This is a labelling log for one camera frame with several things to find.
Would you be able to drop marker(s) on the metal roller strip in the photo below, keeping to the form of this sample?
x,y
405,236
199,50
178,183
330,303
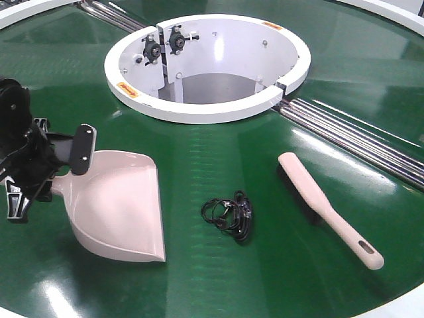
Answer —
x,y
111,15
354,139

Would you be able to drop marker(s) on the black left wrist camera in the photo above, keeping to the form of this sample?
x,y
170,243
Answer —
x,y
82,149

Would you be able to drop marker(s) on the pink hand broom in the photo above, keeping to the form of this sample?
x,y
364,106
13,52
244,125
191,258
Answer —
x,y
316,199

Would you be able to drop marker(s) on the black bearing mount right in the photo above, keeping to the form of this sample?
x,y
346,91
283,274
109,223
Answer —
x,y
177,40

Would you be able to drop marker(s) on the white outer rim left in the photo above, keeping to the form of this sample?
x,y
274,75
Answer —
x,y
18,12

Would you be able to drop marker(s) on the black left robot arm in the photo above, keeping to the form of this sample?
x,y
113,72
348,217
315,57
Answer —
x,y
15,114

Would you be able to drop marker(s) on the right metal roller strip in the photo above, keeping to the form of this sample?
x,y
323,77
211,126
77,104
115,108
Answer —
x,y
354,139

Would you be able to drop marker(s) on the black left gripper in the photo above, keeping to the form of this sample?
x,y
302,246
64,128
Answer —
x,y
32,166

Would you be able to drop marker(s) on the black bearing mount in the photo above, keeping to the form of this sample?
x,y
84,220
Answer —
x,y
152,51
177,40

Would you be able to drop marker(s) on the white central ring housing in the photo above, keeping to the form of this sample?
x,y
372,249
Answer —
x,y
240,67

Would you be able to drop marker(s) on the pink plastic dustpan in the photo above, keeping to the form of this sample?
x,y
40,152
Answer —
x,y
114,208

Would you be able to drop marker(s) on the black bearing mount left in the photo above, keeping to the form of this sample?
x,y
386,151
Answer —
x,y
152,51

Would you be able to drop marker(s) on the white outer rim right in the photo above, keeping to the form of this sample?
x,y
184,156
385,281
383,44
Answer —
x,y
389,11

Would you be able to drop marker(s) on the left metal roller strip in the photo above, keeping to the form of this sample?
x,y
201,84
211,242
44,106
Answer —
x,y
111,15

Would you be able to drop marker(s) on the white rim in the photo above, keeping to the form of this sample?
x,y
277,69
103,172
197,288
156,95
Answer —
x,y
389,11
18,12

